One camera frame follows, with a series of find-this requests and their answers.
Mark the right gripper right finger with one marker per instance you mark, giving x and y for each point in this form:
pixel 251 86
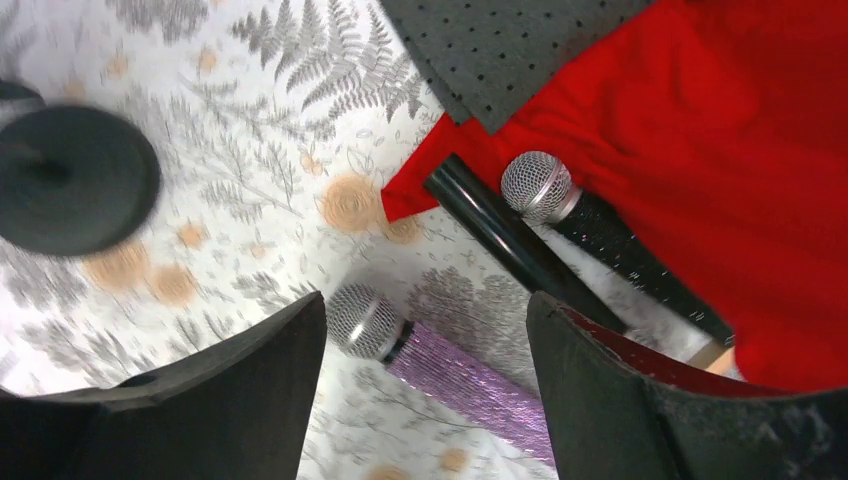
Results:
pixel 618 410

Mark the grey dotted cloth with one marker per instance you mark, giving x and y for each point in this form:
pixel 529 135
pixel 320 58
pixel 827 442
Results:
pixel 484 59

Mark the black mic stand back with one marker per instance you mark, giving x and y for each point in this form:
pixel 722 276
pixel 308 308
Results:
pixel 75 179

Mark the plain black microphone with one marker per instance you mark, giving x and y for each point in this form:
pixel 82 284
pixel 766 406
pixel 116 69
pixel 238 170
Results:
pixel 503 233

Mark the silver head black microphone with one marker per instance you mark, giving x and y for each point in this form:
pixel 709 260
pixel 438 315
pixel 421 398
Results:
pixel 541 189

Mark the floral table mat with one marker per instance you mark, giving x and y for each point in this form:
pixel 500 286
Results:
pixel 276 123

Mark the purple glitter microphone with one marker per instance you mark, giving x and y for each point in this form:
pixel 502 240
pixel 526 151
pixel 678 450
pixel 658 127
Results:
pixel 364 324

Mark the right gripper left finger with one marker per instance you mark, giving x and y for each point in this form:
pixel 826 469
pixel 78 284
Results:
pixel 239 409

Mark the red t-shirt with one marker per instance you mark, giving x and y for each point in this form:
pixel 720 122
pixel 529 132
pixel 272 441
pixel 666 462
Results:
pixel 718 131

